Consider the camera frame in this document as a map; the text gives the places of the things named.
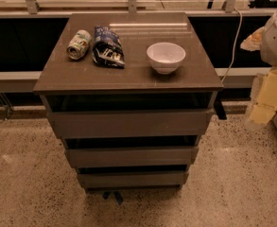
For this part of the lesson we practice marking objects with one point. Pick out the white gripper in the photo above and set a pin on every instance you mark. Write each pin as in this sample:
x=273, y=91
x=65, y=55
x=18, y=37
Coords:
x=267, y=95

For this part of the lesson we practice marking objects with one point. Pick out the grey top drawer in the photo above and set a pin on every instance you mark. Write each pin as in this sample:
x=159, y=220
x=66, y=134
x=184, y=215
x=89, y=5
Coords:
x=77, y=125

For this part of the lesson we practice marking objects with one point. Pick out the grey drawer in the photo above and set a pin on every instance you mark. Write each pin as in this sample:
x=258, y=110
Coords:
x=132, y=180
x=116, y=157
x=77, y=125

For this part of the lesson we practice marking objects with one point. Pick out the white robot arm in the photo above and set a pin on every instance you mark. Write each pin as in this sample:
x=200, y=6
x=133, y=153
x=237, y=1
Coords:
x=268, y=54

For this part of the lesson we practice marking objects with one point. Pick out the grey middle drawer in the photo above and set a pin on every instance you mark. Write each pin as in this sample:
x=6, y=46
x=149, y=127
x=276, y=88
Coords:
x=116, y=157

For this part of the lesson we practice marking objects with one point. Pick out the grey drawer cabinet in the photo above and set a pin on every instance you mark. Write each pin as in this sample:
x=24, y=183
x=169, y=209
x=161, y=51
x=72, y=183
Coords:
x=82, y=86

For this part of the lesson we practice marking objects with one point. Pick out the grey bottom drawer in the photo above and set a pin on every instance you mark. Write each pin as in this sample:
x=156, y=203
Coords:
x=132, y=180

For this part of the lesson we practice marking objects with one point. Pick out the white bowl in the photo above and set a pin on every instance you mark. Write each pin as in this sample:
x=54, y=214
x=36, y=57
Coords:
x=165, y=58

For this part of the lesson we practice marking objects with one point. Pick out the blue chip bag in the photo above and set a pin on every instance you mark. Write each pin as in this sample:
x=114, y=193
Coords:
x=107, y=48

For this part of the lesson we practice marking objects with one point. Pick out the crushed green soda can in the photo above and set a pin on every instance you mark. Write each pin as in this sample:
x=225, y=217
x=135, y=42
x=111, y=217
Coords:
x=79, y=45

